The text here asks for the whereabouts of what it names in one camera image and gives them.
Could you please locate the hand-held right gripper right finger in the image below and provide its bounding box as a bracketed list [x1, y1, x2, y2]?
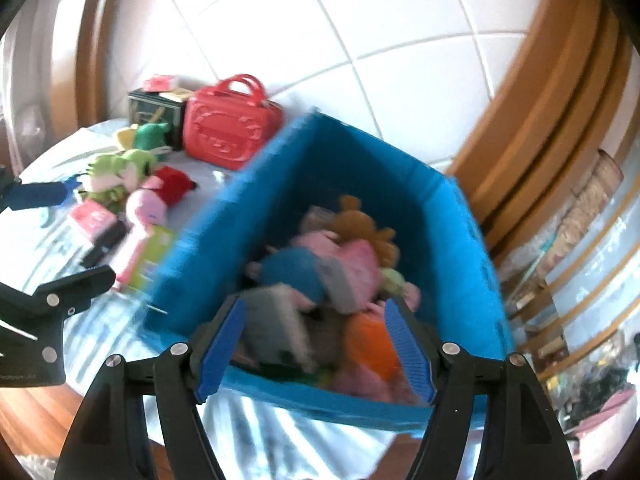
[384, 299, 576, 480]

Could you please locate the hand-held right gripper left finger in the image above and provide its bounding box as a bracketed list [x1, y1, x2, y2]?
[54, 296, 247, 480]

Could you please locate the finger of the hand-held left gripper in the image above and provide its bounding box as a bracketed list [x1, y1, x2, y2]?
[0, 266, 117, 339]
[0, 165, 68, 213]

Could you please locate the orange plush toy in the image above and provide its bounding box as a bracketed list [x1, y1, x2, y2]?
[345, 312, 402, 382]

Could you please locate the light green ball plush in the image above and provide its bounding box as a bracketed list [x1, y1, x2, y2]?
[380, 267, 407, 297]

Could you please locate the pink pig plush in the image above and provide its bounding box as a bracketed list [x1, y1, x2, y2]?
[295, 230, 382, 312]

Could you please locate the blue plush toy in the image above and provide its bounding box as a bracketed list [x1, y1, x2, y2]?
[247, 249, 328, 311]

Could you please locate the brown teddy bear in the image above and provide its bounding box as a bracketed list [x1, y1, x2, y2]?
[332, 196, 401, 267]

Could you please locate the blue plastic crate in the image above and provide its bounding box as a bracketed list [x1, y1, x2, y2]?
[145, 110, 513, 433]

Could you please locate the striped blue bedsheet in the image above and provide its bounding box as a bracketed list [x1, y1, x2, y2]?
[0, 117, 501, 480]

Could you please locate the black case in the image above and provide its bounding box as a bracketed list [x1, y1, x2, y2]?
[80, 220, 128, 268]

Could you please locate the pink floral tissue pack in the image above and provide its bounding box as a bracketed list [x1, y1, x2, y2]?
[70, 199, 117, 241]

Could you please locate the pink white box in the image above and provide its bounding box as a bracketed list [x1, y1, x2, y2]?
[112, 227, 151, 292]

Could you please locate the light green frog plush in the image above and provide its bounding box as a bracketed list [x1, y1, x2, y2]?
[82, 149, 158, 211]

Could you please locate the pink bunny plush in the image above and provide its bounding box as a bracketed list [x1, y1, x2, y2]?
[125, 189, 169, 228]

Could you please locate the sheer curtain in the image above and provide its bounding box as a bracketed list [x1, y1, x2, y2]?
[0, 0, 88, 171]

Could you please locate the green plush toy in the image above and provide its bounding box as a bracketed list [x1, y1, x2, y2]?
[134, 122, 172, 152]

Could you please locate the red plush toy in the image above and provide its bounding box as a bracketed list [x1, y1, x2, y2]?
[155, 165, 198, 206]

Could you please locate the dark green gift box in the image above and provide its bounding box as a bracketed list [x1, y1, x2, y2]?
[127, 87, 188, 152]

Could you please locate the pink tissue packet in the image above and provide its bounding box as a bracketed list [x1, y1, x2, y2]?
[142, 74, 179, 92]

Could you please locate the wooden display shelf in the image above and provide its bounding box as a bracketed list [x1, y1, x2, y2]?
[492, 150, 640, 441]

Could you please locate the red hard-shell suitcase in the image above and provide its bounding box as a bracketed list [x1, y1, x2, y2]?
[182, 74, 285, 171]

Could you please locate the white padded wooden headboard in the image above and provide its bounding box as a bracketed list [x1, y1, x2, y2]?
[75, 0, 640, 221]

